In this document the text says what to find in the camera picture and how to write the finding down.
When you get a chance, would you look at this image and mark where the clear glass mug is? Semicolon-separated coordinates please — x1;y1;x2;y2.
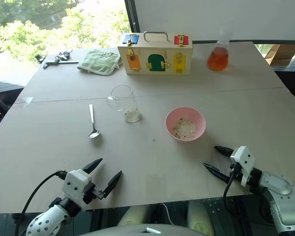
106;85;141;123

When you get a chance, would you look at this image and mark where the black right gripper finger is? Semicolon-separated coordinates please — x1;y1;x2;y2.
203;162;231;184
214;146;234;155

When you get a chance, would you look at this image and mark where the pink bowl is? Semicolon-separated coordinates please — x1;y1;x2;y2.
165;106;207;142

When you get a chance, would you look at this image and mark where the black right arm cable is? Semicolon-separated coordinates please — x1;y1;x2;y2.
223;165;239;217

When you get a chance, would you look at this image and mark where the green folded towel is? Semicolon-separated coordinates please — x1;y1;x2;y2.
76;49;121;76

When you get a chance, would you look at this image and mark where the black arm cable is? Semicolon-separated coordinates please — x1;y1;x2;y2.
16;170;67;236
223;165;239;217

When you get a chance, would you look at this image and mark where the glass flask with orange liquid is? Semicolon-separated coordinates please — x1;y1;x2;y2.
206;26;230;73

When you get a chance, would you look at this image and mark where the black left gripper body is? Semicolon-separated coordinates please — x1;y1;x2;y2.
82;182;104;205

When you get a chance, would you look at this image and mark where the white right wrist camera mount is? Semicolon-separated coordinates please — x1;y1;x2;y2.
230;146;256;187

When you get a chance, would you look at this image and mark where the metal bar tool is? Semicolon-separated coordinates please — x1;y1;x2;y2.
42;59;80;70

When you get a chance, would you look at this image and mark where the thin white cable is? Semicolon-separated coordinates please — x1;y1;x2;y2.
161;203;173;225

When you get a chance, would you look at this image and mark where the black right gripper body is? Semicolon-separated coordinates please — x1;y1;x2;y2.
227;157;244;185

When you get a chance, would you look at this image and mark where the bunch of keys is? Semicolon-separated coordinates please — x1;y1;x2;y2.
54;50;74;61

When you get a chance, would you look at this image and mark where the metal spoon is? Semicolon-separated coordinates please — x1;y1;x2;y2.
87;104;102;140

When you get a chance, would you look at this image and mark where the wooden lock box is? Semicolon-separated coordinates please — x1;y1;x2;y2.
117;31;193;75

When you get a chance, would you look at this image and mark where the white board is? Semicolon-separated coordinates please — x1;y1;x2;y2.
132;0;295;43

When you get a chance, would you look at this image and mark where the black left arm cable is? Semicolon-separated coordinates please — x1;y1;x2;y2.
16;170;67;236

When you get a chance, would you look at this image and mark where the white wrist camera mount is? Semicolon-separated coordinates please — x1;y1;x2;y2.
62;169;93;199
230;146;256;187

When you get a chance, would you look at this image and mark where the cardboard box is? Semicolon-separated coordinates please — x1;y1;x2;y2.
264;44;295;67

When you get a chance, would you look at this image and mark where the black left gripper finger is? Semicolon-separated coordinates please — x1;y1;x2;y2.
94;171;123;200
82;158;104;176

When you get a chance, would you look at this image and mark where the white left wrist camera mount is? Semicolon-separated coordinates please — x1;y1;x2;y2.
62;169;93;199

